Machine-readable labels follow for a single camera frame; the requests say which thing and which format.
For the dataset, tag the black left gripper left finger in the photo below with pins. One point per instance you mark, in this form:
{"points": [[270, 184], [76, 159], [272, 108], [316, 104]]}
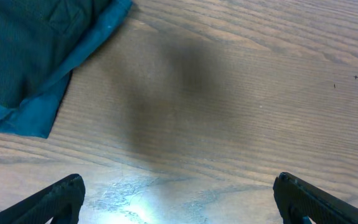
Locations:
{"points": [[59, 203]]}

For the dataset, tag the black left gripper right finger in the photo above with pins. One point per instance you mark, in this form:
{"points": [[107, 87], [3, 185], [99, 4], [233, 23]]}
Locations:
{"points": [[300, 202]]}

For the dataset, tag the navy blue folded shirt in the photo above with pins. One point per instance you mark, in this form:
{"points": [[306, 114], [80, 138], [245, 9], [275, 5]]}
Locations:
{"points": [[41, 42]]}

